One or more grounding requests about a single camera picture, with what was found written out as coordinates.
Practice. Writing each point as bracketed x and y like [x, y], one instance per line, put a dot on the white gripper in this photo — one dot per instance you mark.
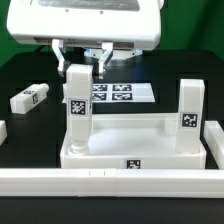
[122, 24]

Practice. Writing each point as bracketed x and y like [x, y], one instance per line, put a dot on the white desk top tray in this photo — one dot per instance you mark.
[133, 141]

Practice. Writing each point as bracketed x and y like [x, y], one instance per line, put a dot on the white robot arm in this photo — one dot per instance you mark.
[113, 53]

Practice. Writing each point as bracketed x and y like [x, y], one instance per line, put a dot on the white marker sheet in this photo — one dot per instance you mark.
[123, 92]

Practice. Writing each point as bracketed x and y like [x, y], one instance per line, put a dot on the white left fence block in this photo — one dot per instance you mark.
[3, 131]

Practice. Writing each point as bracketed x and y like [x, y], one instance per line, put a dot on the white fence block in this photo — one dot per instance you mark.
[214, 137]
[3, 131]

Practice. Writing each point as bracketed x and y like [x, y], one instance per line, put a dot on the white front fence bar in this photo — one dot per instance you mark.
[112, 183]

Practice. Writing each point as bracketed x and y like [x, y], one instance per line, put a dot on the white right fence block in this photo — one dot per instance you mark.
[214, 137]

